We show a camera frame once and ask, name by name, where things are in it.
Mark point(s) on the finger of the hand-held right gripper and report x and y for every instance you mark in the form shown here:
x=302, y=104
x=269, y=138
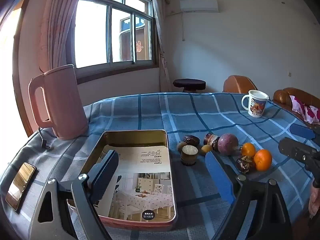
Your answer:
x=292, y=148
x=302, y=131

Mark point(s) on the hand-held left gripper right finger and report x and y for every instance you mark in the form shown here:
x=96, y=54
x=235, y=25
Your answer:
x=218, y=175

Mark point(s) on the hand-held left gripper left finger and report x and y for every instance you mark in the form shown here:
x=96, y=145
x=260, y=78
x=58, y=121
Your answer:
x=110, y=165

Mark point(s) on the brown longan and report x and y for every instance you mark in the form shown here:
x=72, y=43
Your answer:
x=206, y=149
x=180, y=146

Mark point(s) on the orange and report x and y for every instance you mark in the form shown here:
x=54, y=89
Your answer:
x=248, y=150
x=263, y=160

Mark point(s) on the purple passion fruit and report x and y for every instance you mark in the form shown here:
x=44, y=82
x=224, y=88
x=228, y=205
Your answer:
x=227, y=143

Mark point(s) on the rectangular metal tin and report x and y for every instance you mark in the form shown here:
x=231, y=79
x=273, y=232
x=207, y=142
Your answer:
x=135, y=138

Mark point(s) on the person's right hand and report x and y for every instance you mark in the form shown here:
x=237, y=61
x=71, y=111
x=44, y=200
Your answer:
x=315, y=201

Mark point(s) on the brown leather chair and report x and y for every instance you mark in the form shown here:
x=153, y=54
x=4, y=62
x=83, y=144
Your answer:
x=236, y=83
x=282, y=97

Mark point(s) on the printed paper leaflet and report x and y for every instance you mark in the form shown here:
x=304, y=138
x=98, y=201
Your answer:
x=147, y=180

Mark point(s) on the white cartoon mug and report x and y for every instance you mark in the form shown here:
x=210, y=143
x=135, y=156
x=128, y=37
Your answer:
x=256, y=105

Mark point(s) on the blue plaid tablecloth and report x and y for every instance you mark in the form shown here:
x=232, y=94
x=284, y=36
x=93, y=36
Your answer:
x=162, y=115

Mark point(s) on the pink electric kettle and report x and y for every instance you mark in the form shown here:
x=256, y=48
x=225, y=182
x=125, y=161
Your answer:
x=65, y=100

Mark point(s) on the black smartphone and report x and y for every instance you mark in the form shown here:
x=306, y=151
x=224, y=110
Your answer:
x=21, y=182

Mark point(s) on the dark round stool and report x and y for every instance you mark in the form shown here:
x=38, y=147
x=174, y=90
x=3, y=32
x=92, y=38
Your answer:
x=189, y=83

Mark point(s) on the red window decoration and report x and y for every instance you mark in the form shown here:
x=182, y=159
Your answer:
x=139, y=47

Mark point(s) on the sliding glass window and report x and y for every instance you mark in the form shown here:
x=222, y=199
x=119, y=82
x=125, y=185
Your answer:
x=92, y=35

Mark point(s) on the pink curtain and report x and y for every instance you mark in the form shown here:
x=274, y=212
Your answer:
x=60, y=30

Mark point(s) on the beige curtain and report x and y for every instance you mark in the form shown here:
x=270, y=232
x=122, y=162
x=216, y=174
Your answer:
x=158, y=17

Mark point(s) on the white air conditioner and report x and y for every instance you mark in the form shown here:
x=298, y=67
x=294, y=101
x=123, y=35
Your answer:
x=198, y=5

